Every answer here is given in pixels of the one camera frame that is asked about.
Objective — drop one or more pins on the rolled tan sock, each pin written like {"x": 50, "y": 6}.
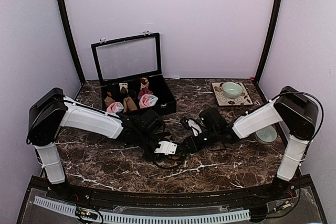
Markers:
{"x": 129, "y": 104}

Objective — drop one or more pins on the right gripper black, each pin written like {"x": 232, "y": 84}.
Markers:
{"x": 193, "y": 146}

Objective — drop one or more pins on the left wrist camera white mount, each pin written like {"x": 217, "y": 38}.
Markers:
{"x": 166, "y": 148}

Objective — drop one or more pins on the black glass-lid storage box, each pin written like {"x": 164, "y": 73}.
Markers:
{"x": 128, "y": 60}

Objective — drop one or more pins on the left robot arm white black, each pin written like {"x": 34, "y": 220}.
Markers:
{"x": 55, "y": 111}

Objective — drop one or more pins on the celadon bowl on plate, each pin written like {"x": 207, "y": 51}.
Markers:
{"x": 231, "y": 90}

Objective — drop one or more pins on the rolled white brown sock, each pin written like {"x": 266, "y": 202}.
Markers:
{"x": 123, "y": 88}

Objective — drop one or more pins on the white slotted cable duct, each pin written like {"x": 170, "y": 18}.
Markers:
{"x": 100, "y": 216}

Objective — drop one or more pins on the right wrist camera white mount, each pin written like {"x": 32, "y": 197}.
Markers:
{"x": 191, "y": 124}

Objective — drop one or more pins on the rolled brown orange sock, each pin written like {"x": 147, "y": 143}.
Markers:
{"x": 108, "y": 100}

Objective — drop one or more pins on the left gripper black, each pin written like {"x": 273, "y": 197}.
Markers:
{"x": 147, "y": 157}

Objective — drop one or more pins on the celadon bowl on table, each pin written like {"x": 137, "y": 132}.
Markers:
{"x": 266, "y": 135}

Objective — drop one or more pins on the square floral ceramic plate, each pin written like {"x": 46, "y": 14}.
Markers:
{"x": 243, "y": 100}

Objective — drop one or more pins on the rolled purple orange sock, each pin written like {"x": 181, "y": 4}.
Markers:
{"x": 143, "y": 92}

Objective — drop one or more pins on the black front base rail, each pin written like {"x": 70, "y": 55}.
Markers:
{"x": 106, "y": 197}

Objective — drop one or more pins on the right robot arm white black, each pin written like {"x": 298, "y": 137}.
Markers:
{"x": 300, "y": 112}

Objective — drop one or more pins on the left black frame post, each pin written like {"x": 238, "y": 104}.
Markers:
{"x": 70, "y": 40}

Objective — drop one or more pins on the black frame post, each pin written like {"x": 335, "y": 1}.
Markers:
{"x": 268, "y": 40}
{"x": 70, "y": 40}

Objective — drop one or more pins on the pink mint patterned sock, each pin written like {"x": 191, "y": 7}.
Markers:
{"x": 147, "y": 100}

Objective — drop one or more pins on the right black frame post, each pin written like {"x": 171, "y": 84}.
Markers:
{"x": 268, "y": 40}

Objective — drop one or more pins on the rolled cream brown sock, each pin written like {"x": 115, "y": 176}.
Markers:
{"x": 144, "y": 83}

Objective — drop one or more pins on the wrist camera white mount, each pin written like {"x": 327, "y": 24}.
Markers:
{"x": 191, "y": 124}
{"x": 166, "y": 148}

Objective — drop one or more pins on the rolled pink white sock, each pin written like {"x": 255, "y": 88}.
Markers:
{"x": 115, "y": 107}

